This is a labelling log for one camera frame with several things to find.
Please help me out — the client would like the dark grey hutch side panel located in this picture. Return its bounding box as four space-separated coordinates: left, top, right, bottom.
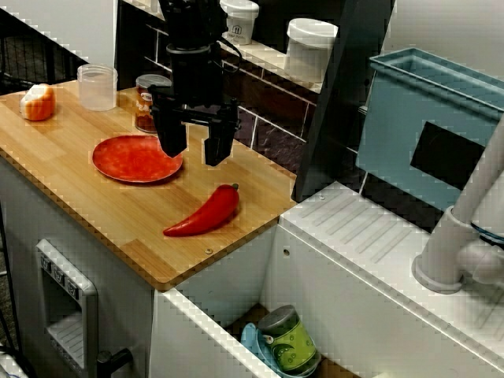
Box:
291 0 396 202

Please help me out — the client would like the orange beans can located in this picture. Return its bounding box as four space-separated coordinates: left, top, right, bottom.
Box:
135 73 173 134

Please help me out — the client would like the toy bread slice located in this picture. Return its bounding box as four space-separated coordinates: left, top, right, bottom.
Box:
20 83 56 121

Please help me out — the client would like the red round plate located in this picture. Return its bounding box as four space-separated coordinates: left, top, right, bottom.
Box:
92 135 184 184

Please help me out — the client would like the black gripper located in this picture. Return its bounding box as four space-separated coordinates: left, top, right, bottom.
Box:
146 42 243 168

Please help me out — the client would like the green peas can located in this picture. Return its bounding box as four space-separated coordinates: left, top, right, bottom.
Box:
258 305 320 375

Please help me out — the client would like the white lidded plastic jar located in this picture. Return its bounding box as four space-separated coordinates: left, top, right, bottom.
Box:
285 17 339 83

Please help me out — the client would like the black door handle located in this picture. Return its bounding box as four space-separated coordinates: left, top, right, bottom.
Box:
96 347 133 375

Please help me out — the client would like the grey toy dispenser panel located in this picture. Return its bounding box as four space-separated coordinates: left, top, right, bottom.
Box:
34 238 99 378

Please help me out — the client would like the grey toy faucet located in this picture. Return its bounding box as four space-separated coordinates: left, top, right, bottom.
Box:
411 113 504 295

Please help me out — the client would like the white toy sink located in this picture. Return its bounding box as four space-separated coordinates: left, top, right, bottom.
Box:
153 180 504 378

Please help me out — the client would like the red toy chili pepper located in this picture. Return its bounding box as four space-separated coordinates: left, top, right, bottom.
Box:
163 182 240 238

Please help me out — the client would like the white tiled shelf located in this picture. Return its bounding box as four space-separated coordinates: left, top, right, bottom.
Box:
121 0 328 95

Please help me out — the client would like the teal plastic bin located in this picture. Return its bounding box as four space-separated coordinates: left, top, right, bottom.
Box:
356 46 504 213

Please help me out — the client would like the black wire mesh rack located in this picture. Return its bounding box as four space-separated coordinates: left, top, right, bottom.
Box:
0 7 90 95

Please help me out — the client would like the blue bowl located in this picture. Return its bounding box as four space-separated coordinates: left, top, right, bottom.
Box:
240 321 320 378

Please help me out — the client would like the clear lidless plastic jar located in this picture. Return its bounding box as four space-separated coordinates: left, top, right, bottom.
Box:
76 64 118 112

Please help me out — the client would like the small white lidded jar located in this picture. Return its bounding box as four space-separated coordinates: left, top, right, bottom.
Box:
219 0 260 46

